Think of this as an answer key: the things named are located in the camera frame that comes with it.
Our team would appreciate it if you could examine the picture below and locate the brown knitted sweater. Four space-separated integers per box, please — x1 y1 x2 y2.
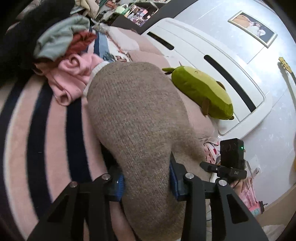
87 62 209 240

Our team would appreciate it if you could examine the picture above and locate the pile of clothes on chair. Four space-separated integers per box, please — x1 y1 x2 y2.
75 0 99 19

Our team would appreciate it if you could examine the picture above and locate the pink strawberry pillow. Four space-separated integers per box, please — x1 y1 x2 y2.
203 141 220 164

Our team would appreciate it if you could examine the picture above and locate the white bed headboard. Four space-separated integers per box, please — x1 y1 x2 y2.
143 18 273 140

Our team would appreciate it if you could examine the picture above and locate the striped pink blanket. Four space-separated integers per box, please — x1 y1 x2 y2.
0 27 135 241

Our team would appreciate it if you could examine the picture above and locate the green avocado plush toy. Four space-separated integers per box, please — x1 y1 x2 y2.
162 65 234 120

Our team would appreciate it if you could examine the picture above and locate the pink sweater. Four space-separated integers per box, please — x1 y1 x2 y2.
35 53 103 106

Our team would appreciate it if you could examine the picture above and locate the dark red garment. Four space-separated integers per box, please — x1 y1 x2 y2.
64 31 97 57

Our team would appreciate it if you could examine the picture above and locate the grey green garment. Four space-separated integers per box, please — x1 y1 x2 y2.
33 15 90 61

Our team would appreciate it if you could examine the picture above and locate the black cluttered shelf unit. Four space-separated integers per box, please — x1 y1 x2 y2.
92 1 195 34

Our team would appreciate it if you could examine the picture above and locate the black garment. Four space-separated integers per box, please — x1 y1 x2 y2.
1 1 75 85

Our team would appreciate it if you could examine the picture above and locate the yellow ukulele on wall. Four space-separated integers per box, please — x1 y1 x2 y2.
278 57 296 84

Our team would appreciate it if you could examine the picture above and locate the framed wall photo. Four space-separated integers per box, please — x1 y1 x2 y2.
228 11 278 48

